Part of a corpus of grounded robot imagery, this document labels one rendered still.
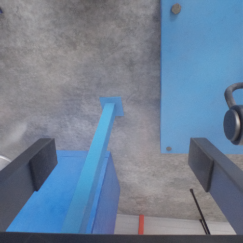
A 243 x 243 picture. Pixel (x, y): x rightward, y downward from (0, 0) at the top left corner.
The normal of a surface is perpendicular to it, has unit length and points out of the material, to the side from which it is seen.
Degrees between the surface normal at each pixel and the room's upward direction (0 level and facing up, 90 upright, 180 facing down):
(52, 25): 0
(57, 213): 90
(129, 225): 90
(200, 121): 0
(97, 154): 90
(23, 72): 0
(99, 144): 90
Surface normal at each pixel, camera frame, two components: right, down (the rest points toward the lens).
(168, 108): -0.14, 0.65
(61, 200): -0.14, -0.76
